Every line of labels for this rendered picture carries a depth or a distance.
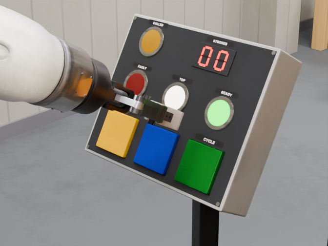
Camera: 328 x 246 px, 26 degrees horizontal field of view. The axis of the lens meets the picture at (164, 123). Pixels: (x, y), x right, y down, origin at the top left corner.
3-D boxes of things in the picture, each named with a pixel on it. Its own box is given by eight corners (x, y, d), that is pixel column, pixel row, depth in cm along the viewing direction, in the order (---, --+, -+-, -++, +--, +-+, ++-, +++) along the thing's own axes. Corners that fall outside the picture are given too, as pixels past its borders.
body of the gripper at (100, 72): (41, 99, 95) (88, 114, 103) (82, 115, 90) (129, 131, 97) (60, 47, 95) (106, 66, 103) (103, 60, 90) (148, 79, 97)
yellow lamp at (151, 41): (147, 57, 129) (147, 34, 128) (139, 50, 133) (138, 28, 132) (163, 55, 130) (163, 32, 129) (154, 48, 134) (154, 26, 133)
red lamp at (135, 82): (131, 101, 129) (131, 78, 128) (123, 92, 133) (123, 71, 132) (147, 98, 130) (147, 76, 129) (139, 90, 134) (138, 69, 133)
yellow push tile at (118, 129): (122, 157, 128) (136, 118, 128) (94, 145, 133) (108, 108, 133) (128, 159, 130) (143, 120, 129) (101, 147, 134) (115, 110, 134)
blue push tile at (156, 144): (162, 175, 122) (177, 134, 122) (131, 161, 127) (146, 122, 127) (168, 176, 123) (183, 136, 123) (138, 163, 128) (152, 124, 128)
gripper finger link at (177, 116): (153, 100, 106) (157, 102, 105) (181, 111, 111) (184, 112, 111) (147, 119, 106) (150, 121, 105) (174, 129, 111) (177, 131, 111)
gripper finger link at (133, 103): (99, 81, 95) (125, 90, 92) (124, 91, 99) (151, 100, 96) (92, 97, 95) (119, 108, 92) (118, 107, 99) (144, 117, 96)
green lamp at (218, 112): (215, 131, 117) (216, 107, 115) (204, 121, 121) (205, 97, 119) (233, 128, 118) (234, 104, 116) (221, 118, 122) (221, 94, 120)
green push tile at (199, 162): (206, 194, 116) (222, 151, 116) (172, 179, 120) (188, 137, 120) (212, 196, 117) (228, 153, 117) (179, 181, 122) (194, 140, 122)
